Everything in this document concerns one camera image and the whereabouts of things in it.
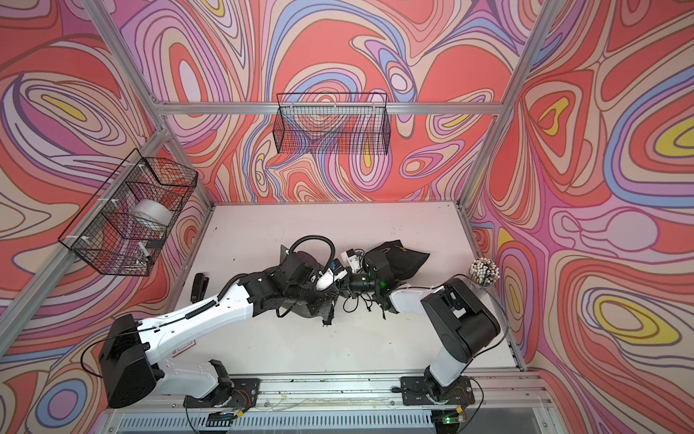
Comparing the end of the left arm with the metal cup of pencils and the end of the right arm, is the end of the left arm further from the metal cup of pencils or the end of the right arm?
the metal cup of pencils

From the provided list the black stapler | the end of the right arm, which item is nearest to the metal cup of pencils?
the end of the right arm

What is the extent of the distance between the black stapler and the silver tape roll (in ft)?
0.93

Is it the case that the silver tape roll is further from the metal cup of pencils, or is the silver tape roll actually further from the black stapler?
the metal cup of pencils

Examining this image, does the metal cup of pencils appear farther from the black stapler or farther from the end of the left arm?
the black stapler

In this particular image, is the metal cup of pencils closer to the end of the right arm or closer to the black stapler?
the end of the right arm

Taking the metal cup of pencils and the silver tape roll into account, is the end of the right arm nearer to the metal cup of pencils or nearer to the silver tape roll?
the metal cup of pencils

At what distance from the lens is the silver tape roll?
741 millimetres

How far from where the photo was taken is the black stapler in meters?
0.91

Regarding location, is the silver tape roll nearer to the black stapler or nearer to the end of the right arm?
the black stapler
